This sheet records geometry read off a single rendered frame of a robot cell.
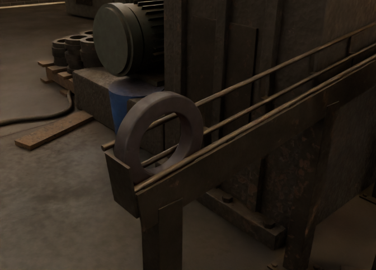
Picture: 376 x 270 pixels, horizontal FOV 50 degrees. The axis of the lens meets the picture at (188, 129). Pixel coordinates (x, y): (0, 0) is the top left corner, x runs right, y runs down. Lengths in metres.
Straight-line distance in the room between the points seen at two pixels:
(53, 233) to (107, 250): 0.22
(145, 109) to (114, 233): 0.92
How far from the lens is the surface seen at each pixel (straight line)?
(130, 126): 0.67
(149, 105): 0.68
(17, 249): 1.56
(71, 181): 1.87
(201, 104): 0.85
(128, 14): 2.08
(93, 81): 2.35
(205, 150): 0.78
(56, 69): 2.98
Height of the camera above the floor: 0.97
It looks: 25 degrees down
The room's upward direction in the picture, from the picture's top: 1 degrees clockwise
